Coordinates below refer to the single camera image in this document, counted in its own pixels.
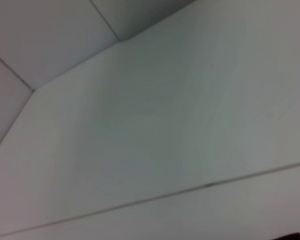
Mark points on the black shirt with FREE print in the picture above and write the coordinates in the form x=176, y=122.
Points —
x=292, y=236

